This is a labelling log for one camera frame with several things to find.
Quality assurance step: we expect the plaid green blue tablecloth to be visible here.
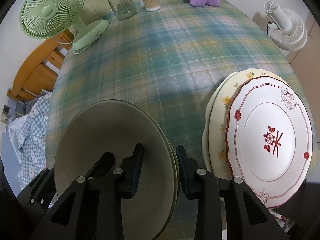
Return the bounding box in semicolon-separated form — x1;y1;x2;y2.
46;0;310;167

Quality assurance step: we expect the green desk fan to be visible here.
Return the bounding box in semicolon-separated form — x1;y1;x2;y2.
20;0;109;55

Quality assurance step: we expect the glass jar black lid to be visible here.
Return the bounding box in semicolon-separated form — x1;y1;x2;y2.
108;0;137;21

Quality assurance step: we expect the cotton swab container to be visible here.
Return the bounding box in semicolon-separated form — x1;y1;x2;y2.
142;0;161;12

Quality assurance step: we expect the cream floral plate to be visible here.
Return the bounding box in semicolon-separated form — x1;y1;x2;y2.
202;68;283;180

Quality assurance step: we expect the large green rimmed bowl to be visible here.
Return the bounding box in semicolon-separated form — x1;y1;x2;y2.
54;100;178;239

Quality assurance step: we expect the blue checkered bedding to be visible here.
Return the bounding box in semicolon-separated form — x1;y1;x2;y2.
8;93;52;189

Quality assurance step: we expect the white red patterned plate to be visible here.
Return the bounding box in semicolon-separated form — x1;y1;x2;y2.
225;76;313;209

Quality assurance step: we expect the wooden bed frame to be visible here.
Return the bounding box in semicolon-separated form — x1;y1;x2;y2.
7;30;74;101

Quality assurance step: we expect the white floor fan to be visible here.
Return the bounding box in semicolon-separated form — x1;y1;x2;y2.
264;1;308;51

